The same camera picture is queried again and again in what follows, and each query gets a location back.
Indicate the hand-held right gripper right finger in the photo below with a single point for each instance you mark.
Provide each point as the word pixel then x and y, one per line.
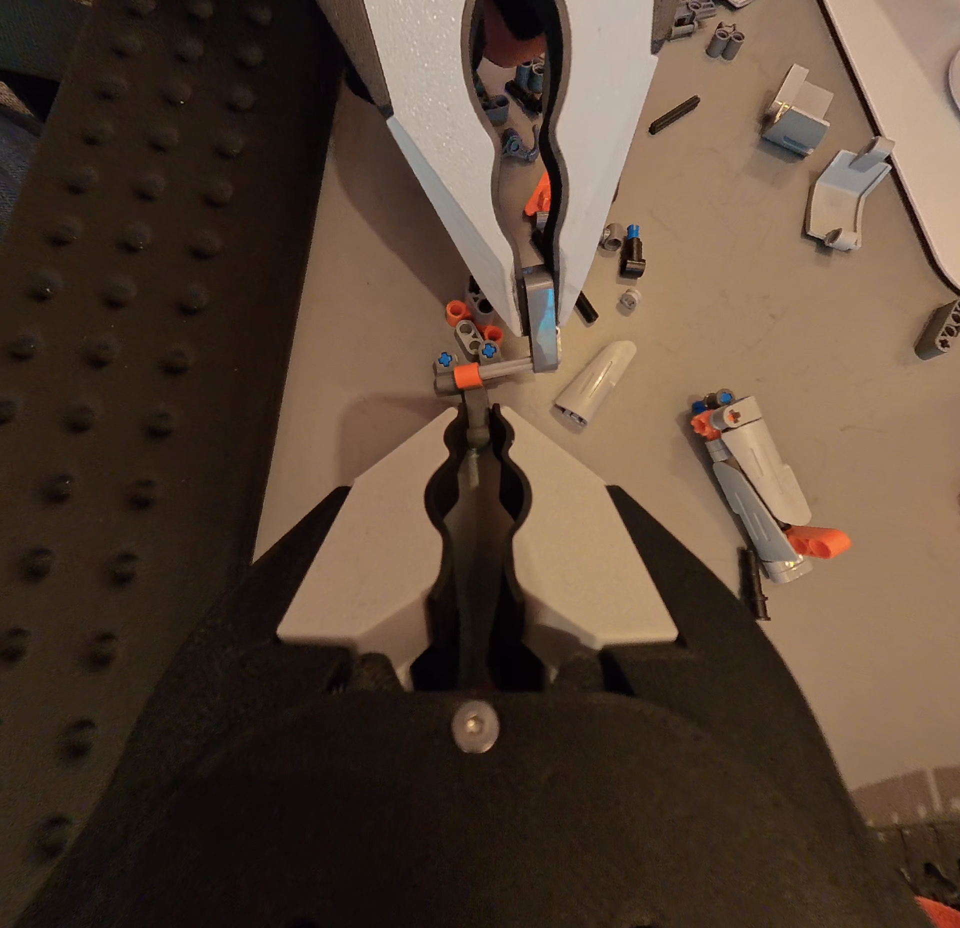
pixel 592 568

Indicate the white book stand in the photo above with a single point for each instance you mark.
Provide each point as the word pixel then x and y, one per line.
pixel 900 80

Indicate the grey pin connector block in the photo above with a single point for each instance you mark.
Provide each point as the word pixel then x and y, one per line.
pixel 690 17

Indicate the tiny grey bush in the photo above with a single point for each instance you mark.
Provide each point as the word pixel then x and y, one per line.
pixel 631 298

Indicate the light grey box panel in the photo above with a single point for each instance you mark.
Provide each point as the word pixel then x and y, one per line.
pixel 795 118

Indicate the black axle pin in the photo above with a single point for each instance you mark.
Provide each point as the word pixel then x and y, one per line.
pixel 754 583

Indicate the short black axle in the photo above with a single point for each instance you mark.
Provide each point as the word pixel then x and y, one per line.
pixel 673 115

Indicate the grey claw piece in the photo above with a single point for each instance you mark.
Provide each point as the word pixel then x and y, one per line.
pixel 517 146

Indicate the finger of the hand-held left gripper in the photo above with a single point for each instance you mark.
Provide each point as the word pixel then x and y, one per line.
pixel 427 80
pixel 607 80

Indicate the long black axle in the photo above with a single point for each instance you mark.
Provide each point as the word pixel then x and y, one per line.
pixel 586 307

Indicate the grey orange blue block assembly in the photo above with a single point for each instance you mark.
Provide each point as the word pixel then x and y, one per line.
pixel 544 320

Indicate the small grey axle connector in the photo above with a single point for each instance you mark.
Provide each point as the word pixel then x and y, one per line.
pixel 612 236

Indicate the orange bush grey connector assembly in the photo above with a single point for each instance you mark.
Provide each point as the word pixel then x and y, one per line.
pixel 456 311

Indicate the grey orange tracked toy robot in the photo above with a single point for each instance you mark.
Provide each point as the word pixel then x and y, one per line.
pixel 915 845

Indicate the orange angled panel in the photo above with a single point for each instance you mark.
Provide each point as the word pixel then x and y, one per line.
pixel 538 197

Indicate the white grey orange block assembly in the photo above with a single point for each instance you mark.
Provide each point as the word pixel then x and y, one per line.
pixel 757 463

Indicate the light grey curved blade panel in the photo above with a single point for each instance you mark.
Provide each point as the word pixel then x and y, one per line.
pixel 596 384

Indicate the black connector with blue pin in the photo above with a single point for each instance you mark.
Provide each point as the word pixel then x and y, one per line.
pixel 632 253

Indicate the black dimpled mat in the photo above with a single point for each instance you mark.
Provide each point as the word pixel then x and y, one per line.
pixel 150 343

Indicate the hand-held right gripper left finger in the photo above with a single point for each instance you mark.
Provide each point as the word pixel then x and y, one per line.
pixel 360 568

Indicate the light grey curved fender panel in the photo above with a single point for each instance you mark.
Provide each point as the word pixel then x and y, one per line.
pixel 840 197

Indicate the light grey two-hole connector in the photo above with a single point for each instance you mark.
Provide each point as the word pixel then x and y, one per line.
pixel 469 335

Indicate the dark grey double connector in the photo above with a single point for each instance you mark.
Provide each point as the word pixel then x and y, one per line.
pixel 534 74

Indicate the dark grey short beam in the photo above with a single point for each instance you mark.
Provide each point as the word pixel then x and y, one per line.
pixel 941 329

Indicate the black axle with connectors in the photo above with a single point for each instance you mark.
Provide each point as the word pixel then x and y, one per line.
pixel 523 97

